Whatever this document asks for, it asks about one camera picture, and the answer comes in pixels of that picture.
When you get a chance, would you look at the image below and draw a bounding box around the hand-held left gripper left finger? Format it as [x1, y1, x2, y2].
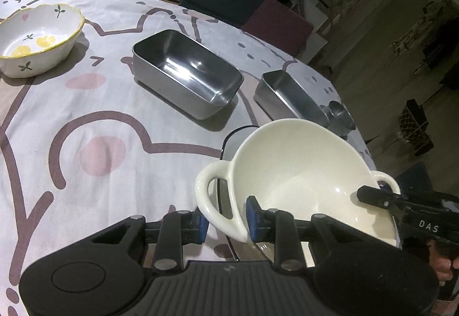
[91, 208, 209, 273]

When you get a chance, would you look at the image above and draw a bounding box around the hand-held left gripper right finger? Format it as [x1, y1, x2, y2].
[245, 196, 363, 272]

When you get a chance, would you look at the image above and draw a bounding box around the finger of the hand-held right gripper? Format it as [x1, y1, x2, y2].
[356, 185, 407, 210]

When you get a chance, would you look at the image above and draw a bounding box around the cream bowl with handles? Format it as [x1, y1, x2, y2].
[194, 118, 402, 250]

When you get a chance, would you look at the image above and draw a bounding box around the rectangular steel container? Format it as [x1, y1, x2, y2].
[253, 69, 330, 128]
[132, 29, 245, 120]

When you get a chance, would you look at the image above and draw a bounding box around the white lemon print bowl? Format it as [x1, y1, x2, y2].
[0, 4, 86, 79]

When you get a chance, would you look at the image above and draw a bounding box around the person's right hand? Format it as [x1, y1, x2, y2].
[428, 240, 459, 283]

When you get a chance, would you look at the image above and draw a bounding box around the dark mesh basket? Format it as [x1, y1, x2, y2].
[397, 99, 435, 159]

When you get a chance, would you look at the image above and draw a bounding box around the small round steel bowl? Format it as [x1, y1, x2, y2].
[321, 101, 357, 139]

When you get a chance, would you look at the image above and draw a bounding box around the bear print tablecloth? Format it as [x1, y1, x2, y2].
[0, 0, 375, 316]

